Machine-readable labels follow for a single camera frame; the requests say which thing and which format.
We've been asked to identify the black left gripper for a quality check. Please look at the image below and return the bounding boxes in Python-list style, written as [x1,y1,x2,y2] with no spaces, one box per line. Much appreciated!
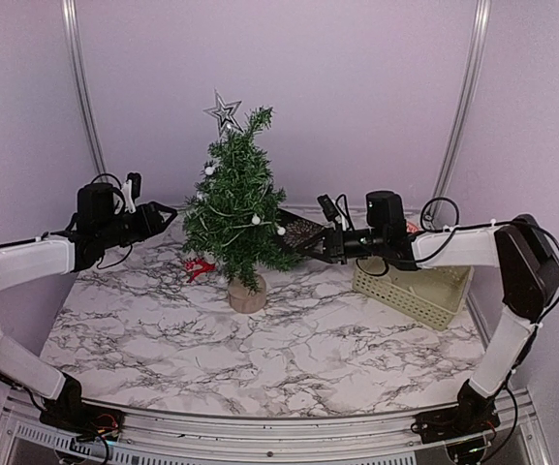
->
[97,201,177,250]

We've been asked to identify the round wooden tree base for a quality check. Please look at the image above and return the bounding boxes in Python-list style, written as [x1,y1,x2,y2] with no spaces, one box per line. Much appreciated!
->
[228,275,267,314]

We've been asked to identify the silver star ornament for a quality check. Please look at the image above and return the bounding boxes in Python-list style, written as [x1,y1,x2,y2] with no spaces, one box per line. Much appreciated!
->
[203,89,243,140]

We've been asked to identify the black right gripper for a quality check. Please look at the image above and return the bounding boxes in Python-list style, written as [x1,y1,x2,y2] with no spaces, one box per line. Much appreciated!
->
[295,225,387,265]

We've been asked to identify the small green christmas tree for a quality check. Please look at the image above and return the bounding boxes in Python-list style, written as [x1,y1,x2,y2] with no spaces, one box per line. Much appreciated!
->
[183,107,302,293]

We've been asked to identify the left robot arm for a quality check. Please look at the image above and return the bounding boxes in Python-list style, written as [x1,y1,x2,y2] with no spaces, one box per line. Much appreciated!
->
[0,172,178,431]

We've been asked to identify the red white round ornament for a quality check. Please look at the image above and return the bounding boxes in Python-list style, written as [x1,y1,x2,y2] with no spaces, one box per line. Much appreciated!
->
[407,222,420,233]

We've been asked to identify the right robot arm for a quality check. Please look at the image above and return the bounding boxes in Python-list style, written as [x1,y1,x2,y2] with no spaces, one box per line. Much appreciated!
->
[292,190,559,434]

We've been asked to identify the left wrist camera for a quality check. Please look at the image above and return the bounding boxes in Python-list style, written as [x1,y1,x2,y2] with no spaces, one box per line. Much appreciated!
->
[121,172,141,213]

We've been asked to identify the red reindeer ornament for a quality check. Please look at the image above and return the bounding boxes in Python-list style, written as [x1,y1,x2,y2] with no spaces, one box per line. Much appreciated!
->
[184,258,216,283]

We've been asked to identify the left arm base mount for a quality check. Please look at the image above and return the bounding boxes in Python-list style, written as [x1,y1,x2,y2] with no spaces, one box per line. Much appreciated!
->
[40,374,124,438]

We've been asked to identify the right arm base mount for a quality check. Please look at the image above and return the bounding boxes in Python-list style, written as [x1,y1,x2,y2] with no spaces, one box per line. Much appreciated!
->
[411,381,500,444]

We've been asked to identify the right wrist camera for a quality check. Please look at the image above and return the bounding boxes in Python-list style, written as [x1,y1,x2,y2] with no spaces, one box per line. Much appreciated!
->
[317,194,349,231]

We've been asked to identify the white ball string lights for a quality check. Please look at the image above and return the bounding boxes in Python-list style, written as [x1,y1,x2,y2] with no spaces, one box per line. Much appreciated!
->
[181,162,290,285]

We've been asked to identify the black mesh object behind tree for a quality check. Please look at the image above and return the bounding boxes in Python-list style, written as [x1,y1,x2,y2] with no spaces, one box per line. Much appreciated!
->
[273,208,325,253]

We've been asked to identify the right aluminium frame post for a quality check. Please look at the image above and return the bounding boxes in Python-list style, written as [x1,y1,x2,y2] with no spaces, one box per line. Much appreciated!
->
[433,0,493,214]

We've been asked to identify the aluminium frame post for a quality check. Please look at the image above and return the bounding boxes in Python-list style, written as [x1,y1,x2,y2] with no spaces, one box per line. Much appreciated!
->
[61,0,109,179]
[433,0,493,214]

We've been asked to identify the left aluminium frame post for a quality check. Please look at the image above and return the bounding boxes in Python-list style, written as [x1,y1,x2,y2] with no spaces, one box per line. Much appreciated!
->
[61,0,109,179]

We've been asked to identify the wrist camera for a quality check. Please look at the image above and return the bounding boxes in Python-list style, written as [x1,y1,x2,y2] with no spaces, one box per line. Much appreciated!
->
[317,194,349,231]
[121,172,141,213]

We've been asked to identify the front aluminium rail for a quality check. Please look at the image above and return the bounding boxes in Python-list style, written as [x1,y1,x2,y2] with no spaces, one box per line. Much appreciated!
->
[0,389,553,464]

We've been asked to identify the green perforated plastic basket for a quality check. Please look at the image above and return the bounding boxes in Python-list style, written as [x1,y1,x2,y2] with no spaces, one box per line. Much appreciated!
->
[352,257,474,330]

